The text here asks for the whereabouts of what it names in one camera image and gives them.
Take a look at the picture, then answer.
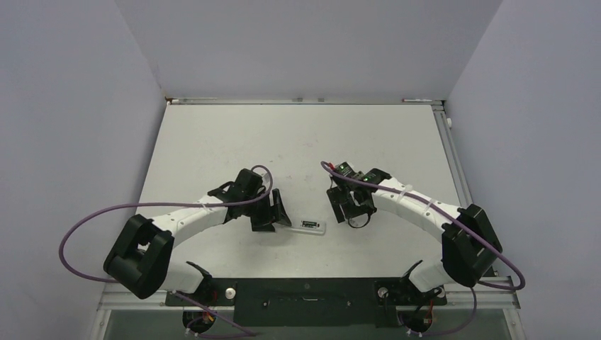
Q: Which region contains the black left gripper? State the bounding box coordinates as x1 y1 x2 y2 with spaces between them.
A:
242 189 290 232

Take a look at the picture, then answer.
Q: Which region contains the white remote control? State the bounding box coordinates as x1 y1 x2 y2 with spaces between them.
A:
286 218 326 235

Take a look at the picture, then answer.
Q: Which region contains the green AAA battery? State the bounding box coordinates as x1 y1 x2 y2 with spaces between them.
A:
301 220 320 229

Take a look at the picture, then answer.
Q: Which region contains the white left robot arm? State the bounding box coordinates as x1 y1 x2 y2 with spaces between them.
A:
103 169 292 305

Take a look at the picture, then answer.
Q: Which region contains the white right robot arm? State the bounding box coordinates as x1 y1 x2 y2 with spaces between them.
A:
320 161 502 303

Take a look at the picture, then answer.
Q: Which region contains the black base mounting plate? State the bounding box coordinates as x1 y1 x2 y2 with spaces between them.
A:
165 278 447 327

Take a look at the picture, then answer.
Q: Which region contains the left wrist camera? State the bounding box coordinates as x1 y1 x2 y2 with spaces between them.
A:
262 172 272 187

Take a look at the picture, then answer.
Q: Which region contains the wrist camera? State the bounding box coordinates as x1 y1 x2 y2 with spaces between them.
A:
325 161 337 172
262 172 272 187

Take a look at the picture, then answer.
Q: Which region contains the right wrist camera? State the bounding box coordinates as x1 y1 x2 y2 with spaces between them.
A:
325 161 337 172

